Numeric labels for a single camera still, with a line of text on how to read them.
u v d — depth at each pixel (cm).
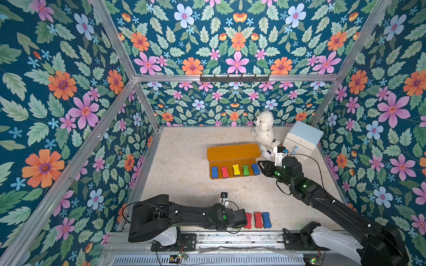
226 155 88
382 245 38
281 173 64
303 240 65
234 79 93
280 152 70
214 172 96
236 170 95
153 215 48
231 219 60
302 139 94
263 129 97
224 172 95
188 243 73
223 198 73
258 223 79
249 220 80
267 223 78
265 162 73
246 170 95
